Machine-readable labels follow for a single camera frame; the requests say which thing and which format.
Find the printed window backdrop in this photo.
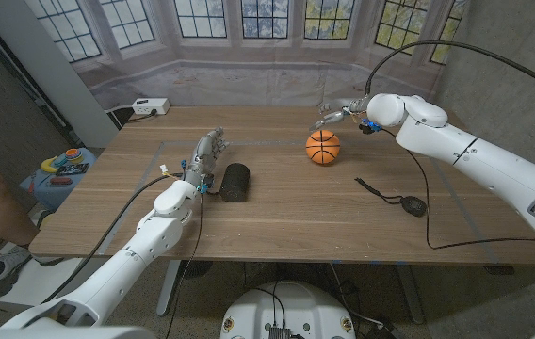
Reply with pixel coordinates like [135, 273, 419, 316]
[24, 0, 471, 110]

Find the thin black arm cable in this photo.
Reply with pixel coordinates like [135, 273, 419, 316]
[164, 191, 204, 339]
[375, 125, 535, 250]

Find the black cylindrical speaker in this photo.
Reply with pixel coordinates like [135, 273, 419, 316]
[219, 162, 251, 203]

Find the white slanted column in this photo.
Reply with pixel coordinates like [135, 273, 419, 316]
[0, 0, 121, 150]

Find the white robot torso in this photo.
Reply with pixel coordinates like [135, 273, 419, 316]
[219, 281, 357, 339]

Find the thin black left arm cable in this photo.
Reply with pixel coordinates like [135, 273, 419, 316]
[164, 191, 204, 339]

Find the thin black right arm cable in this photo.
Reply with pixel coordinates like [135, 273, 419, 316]
[375, 125, 535, 250]

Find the grey table leg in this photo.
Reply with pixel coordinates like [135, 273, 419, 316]
[155, 260, 184, 317]
[395, 264, 425, 325]

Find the orange mini basketball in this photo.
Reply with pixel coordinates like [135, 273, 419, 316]
[305, 129, 341, 166]

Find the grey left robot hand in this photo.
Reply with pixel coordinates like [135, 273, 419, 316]
[183, 125, 231, 188]

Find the white power strip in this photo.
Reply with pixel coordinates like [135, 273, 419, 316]
[131, 97, 171, 117]

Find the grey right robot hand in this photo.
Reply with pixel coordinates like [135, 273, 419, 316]
[308, 97, 370, 133]

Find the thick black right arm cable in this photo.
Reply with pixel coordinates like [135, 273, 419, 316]
[364, 40, 535, 99]

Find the blue stool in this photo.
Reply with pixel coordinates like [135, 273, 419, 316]
[19, 147, 97, 212]

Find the white floor platform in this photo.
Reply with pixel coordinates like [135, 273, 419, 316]
[0, 244, 85, 312]

